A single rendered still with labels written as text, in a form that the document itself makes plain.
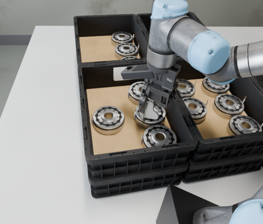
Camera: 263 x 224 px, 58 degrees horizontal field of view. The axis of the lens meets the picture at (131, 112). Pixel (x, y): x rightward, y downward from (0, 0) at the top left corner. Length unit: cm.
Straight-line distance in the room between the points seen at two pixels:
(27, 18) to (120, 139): 223
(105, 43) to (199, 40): 77
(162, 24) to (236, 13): 254
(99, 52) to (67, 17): 163
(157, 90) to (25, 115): 61
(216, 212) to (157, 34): 41
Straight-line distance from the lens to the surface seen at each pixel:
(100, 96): 89
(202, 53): 47
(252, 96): 93
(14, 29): 291
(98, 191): 76
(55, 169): 87
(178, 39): 50
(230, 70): 59
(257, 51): 58
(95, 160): 59
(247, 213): 38
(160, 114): 79
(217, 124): 86
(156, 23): 55
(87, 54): 111
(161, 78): 64
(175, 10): 53
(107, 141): 75
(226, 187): 89
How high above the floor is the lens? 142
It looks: 46 degrees down
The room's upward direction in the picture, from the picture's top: 4 degrees clockwise
